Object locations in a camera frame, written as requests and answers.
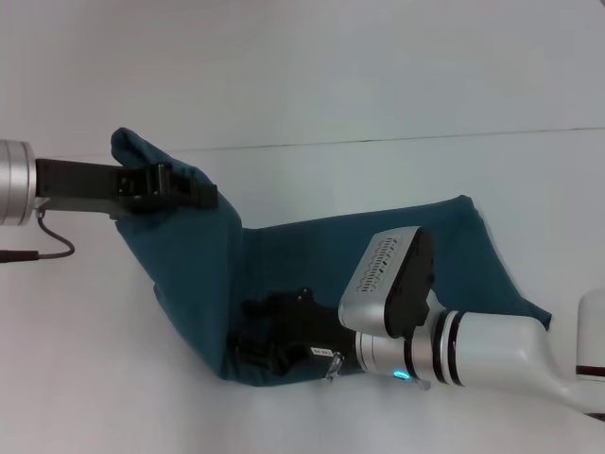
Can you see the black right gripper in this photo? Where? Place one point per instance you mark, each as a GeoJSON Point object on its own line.
{"type": "Point", "coordinates": [302, 336]}

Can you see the teal t-shirt with FREE print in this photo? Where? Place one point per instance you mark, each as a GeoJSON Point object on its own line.
{"type": "Point", "coordinates": [331, 265]}

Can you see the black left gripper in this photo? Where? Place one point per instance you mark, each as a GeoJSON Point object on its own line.
{"type": "Point", "coordinates": [90, 186]}

